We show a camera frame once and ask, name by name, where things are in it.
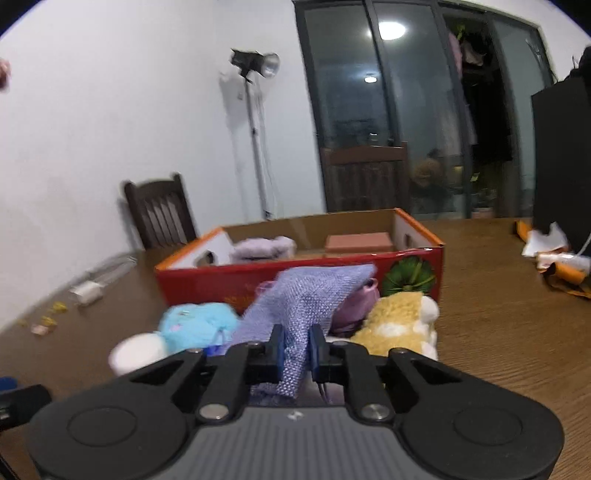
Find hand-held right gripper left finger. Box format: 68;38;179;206
115;324;284;424

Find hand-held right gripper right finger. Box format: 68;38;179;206
310;324;462;423

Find purple knitted cloth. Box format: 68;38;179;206
240;264;377;400

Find shiny pink purple pouch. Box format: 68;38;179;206
333;278;380;337

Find yellow and white plush toy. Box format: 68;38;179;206
350;293;440;361

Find light blue plush toy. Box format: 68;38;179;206
159;302;241;356

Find red cardboard box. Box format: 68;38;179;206
154;208;446;319

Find scattered dried flower bits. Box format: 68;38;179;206
18;300;68;335

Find lavender plush toy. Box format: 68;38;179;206
231;236;297;262

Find white foam cylinder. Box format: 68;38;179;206
108;333;167;376

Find white charger block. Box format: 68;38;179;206
69;281;103;305

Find dark wooden slatted chair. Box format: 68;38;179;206
321;142;409;213
124;174;198;250

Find brown fluffy toy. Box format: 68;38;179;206
411;157;455;195

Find potted plant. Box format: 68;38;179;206
471;173;498;219

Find crumpled orange wrapping paper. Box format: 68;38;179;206
515;219;591;301

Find dark framed glass sliding door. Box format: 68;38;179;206
293;0;555;220

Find studio light on stand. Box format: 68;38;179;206
229;47;281;220

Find black flat panel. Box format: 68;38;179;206
531;76;591;273

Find hanging pink garment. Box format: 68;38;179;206
448;23;491;66

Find white charger cable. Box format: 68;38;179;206
88;253;139;288

